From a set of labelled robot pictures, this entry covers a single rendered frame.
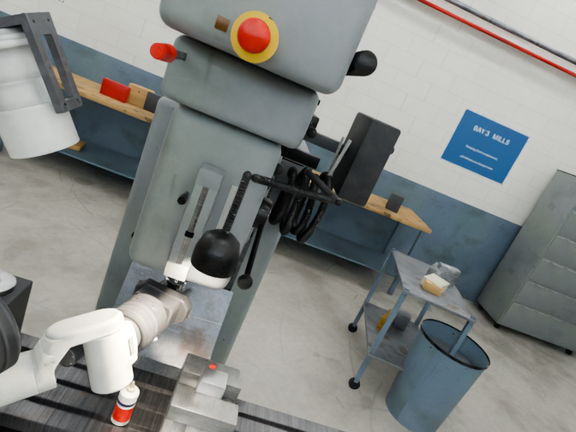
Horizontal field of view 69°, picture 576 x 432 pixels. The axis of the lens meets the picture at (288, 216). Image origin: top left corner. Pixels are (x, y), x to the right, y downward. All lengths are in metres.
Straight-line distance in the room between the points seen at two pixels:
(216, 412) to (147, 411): 0.20
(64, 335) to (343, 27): 0.58
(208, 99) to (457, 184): 5.09
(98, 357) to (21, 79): 0.44
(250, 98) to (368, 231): 4.86
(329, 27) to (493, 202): 5.41
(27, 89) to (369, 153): 0.77
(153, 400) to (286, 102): 0.80
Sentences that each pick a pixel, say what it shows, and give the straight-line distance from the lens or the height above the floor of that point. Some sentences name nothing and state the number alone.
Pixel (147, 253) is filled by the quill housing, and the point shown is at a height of 1.35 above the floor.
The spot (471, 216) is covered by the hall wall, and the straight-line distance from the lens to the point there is 5.84.
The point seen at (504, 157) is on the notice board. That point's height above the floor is 1.89.
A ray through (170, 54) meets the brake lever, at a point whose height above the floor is 1.70.
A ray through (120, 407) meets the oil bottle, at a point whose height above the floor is 0.97.
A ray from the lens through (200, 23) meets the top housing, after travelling 0.60.
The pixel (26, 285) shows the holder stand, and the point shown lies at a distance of 1.11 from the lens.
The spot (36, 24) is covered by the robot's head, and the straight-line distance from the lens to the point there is 0.46.
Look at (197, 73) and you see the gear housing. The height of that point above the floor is 1.69.
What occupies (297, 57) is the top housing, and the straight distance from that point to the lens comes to 0.59.
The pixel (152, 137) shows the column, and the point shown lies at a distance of 1.24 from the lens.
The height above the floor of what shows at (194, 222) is 1.45.
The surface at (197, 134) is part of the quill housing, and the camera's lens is 0.73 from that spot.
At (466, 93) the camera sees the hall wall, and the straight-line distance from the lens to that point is 5.48.
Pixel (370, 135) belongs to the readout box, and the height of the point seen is 1.69.
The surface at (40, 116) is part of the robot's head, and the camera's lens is 0.47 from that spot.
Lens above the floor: 1.73
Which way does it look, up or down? 17 degrees down
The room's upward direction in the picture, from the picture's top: 23 degrees clockwise
